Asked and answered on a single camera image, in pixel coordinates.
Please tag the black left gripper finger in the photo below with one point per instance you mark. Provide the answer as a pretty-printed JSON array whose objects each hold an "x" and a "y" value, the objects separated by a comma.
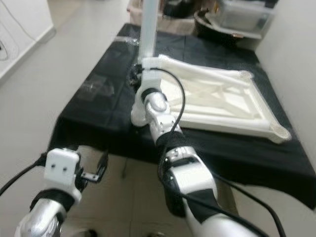
[{"x": 103, "y": 162}]

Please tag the white plastic children table top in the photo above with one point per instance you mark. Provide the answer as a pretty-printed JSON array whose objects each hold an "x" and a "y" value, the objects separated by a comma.
[{"x": 222, "y": 101}]

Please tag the black tablecloth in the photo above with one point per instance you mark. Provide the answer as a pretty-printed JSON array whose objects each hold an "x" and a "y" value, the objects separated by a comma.
[{"x": 98, "y": 123}]

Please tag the clear tape strip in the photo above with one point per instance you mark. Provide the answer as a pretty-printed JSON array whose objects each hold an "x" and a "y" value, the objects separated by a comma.
[{"x": 129, "y": 40}]

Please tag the clear tape patch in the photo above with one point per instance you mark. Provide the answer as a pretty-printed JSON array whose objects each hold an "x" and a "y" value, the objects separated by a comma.
[{"x": 96, "y": 85}]

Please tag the beige patterned cloth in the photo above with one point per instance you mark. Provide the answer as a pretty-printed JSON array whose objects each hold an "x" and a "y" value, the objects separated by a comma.
[{"x": 136, "y": 17}]

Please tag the black round pan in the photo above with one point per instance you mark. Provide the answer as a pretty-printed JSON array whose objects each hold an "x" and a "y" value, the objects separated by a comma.
[{"x": 205, "y": 27}]

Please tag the black right robot foot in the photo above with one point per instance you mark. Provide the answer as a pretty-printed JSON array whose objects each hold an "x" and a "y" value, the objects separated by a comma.
[{"x": 157, "y": 234}]

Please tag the clear plastic storage box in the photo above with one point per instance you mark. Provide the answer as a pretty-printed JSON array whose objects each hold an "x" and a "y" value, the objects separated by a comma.
[{"x": 244, "y": 17}]

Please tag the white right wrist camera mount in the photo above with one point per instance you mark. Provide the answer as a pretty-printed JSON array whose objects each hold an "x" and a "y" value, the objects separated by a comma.
[{"x": 155, "y": 76}]

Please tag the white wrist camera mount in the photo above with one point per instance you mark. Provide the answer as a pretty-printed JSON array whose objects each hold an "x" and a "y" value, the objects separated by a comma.
[
  {"x": 61, "y": 173},
  {"x": 155, "y": 76}
]

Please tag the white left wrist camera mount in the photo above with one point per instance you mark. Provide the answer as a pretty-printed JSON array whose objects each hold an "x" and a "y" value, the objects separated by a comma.
[{"x": 61, "y": 173}]

